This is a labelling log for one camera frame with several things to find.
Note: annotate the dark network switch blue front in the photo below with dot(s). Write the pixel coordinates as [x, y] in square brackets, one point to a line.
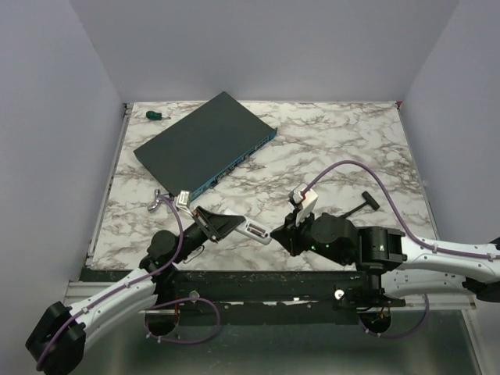
[197, 151]

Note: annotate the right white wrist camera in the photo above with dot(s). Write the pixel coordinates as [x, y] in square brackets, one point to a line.
[303, 202]

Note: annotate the white remote control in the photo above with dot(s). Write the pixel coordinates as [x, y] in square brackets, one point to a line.
[242, 227]

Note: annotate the black rectangular bar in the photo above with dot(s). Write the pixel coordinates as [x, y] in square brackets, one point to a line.
[368, 200]

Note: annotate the chrome metal fitting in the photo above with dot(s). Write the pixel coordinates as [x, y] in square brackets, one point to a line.
[158, 200]

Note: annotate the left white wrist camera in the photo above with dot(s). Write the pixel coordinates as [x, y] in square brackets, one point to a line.
[183, 201]

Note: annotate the green handled screwdriver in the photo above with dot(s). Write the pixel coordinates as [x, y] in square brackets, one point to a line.
[156, 116]

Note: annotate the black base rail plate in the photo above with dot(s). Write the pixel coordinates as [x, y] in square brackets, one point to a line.
[198, 298]

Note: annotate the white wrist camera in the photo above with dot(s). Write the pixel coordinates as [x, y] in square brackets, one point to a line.
[303, 202]
[183, 201]

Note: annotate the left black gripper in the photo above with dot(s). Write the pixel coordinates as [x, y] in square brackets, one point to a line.
[218, 225]

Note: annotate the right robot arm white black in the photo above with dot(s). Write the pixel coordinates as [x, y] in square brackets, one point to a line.
[395, 264]

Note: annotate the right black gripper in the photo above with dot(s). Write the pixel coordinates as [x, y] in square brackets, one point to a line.
[287, 234]

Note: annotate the AAA battery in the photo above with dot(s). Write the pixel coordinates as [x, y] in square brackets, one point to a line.
[257, 231]

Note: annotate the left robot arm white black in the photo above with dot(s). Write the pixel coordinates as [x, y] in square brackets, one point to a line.
[63, 333]

